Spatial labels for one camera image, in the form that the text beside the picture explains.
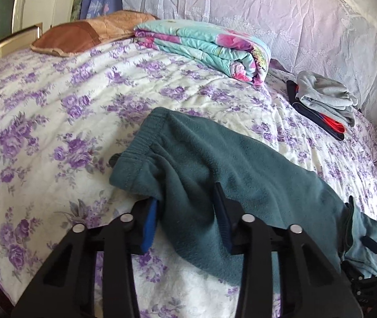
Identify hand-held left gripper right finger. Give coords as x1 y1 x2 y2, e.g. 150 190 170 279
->
213 182 364 318

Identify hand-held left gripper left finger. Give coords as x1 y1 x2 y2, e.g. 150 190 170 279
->
11 199 159 318

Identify teal fleece pants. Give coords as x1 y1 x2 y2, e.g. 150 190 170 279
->
109 107 377 294

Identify folded dark red-striped garment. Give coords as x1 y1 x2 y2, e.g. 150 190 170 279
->
286 80 346 141

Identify folded grey garment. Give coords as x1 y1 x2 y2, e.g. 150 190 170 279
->
296 70 358 128

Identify purple floral bedspread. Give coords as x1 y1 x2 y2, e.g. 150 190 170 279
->
0 36 377 318

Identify folded teal pink floral quilt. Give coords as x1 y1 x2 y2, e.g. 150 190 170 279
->
134 19 272 87

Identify brown pillow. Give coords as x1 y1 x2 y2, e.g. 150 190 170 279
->
30 11 161 57

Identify golden bed headboard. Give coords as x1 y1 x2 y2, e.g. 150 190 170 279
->
0 23 43 74

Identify white wardrobe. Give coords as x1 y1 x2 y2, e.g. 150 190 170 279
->
13 0 86 37

